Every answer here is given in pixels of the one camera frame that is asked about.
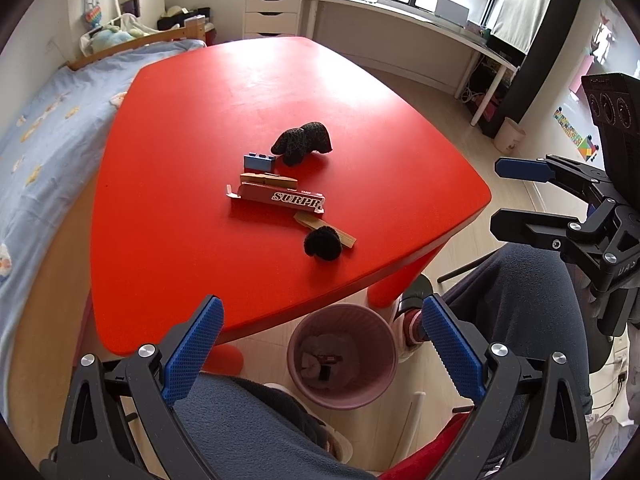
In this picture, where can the pink trash bin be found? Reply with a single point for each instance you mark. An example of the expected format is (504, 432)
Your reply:
(350, 322)

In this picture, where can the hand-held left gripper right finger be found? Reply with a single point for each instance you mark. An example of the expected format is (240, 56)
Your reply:
(452, 350)

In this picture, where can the light blue printed blanket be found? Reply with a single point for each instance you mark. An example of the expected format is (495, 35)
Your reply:
(45, 160)

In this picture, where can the red stool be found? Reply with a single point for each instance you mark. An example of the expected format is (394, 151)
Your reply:
(430, 452)

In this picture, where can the person's leg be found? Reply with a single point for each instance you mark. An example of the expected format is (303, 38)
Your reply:
(250, 425)
(520, 300)

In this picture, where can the white drawer unit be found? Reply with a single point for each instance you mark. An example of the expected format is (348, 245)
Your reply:
(272, 10)

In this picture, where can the blue toy brick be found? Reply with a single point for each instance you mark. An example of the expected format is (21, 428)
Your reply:
(257, 162)

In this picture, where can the red paper box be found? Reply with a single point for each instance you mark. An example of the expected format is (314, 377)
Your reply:
(260, 194)

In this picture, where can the black fuzzy ball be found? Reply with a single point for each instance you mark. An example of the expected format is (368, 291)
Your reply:
(322, 242)

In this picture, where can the pink paper sheet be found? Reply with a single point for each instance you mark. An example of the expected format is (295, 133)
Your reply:
(581, 74)

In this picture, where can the rainbow pop toy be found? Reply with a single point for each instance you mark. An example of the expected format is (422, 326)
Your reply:
(93, 17)

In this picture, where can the wooden bed frame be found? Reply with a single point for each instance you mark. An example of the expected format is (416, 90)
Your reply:
(125, 45)

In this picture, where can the striped sock with black slipper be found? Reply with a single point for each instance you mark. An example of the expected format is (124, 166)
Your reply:
(412, 325)

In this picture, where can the person's left leg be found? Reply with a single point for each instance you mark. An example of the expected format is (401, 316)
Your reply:
(250, 425)

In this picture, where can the black bag with hat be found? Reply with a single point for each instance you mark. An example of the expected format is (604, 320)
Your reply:
(180, 19)

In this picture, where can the white desk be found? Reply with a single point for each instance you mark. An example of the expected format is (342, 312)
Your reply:
(400, 15)

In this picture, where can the pile of plush toys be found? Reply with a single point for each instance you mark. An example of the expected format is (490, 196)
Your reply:
(112, 37)

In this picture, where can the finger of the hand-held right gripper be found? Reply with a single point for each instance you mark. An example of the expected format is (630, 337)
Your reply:
(530, 230)
(522, 168)

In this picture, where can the tall black panel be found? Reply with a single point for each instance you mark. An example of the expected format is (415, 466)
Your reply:
(550, 45)

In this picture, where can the white hanging cloth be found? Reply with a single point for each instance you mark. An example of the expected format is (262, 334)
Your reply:
(525, 5)

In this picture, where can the black chair base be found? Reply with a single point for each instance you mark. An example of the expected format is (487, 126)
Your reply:
(465, 267)

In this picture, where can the crumpled white paper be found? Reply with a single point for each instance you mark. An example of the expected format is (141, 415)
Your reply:
(312, 357)

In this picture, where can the wooden clothespin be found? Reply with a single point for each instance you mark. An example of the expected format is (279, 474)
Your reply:
(348, 241)
(265, 180)

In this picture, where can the colourful wall puzzle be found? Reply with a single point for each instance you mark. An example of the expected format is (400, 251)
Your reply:
(575, 135)

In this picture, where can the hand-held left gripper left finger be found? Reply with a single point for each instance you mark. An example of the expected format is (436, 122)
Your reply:
(192, 350)

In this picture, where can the small cream bin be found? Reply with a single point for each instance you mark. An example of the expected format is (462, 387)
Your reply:
(509, 135)

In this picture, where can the person's right leg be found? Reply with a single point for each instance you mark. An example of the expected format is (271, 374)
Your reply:
(520, 300)

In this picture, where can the black knitted cloth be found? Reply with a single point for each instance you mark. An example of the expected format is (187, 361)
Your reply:
(300, 142)

